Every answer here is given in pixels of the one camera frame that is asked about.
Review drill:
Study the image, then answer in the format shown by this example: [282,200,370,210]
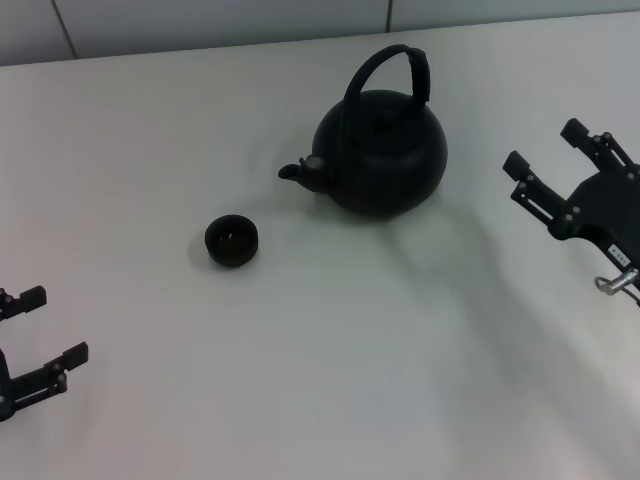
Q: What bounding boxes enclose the right gripper cable plug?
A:
[594,267,640,309]

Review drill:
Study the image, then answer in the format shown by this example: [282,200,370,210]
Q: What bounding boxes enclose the black round teapot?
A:
[277,43,449,224]

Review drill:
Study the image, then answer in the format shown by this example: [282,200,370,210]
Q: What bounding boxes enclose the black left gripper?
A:
[0,285,90,424]

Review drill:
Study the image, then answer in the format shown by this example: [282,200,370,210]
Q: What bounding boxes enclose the dark brown teacup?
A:
[204,213,260,270]

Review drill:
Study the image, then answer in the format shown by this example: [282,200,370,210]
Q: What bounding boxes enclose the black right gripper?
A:
[502,118,640,261]

